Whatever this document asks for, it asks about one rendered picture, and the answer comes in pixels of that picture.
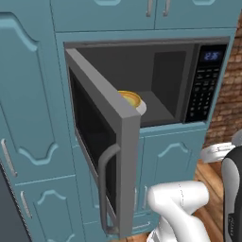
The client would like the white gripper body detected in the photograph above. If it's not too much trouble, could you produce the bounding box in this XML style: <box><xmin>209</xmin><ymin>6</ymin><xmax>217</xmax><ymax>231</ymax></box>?
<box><xmin>200</xmin><ymin>141</ymin><xmax>236</xmax><ymax>164</ymax></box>

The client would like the grey built-in microwave oven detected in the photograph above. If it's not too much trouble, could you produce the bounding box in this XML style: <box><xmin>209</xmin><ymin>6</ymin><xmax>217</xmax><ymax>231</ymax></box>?
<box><xmin>63</xmin><ymin>36</ymin><xmax>231</xmax><ymax>129</ymax></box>

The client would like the grey microwave door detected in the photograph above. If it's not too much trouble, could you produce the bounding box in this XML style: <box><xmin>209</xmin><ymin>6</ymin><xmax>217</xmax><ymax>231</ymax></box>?
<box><xmin>64</xmin><ymin>47</ymin><xmax>142</xmax><ymax>240</ymax></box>

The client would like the white round plate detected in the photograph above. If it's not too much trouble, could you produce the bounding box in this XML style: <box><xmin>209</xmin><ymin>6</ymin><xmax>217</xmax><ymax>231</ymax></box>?
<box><xmin>135</xmin><ymin>99</ymin><xmax>147</xmax><ymax>116</ymax></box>

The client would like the teal drawer front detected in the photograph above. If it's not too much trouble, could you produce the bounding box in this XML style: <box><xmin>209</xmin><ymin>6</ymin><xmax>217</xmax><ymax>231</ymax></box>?
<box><xmin>130</xmin><ymin>216</ymin><xmax>159</xmax><ymax>236</ymax></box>

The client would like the tall teal cupboard door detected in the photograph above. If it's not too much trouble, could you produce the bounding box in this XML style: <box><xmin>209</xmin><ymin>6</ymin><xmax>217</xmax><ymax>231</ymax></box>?
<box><xmin>0</xmin><ymin>11</ymin><xmax>78</xmax><ymax>185</ymax></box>

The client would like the dark grey fridge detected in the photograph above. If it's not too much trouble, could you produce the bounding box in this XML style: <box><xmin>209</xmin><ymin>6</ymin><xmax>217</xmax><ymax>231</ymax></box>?
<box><xmin>0</xmin><ymin>160</ymin><xmax>32</xmax><ymax>242</ymax></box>

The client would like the silver drawer handle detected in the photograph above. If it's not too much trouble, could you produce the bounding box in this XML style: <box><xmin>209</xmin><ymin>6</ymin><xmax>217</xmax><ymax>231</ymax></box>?
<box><xmin>132</xmin><ymin>222</ymin><xmax>152</xmax><ymax>231</ymax></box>

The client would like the grey microwave door handle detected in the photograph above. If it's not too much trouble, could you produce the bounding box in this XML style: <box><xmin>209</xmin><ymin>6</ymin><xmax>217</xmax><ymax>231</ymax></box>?
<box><xmin>97</xmin><ymin>143</ymin><xmax>123</xmax><ymax>236</ymax></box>

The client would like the silver tall cupboard handle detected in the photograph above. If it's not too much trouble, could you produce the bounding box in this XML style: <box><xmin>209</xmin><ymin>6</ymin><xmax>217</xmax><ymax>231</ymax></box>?
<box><xmin>0</xmin><ymin>138</ymin><xmax>19</xmax><ymax>178</ymax></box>

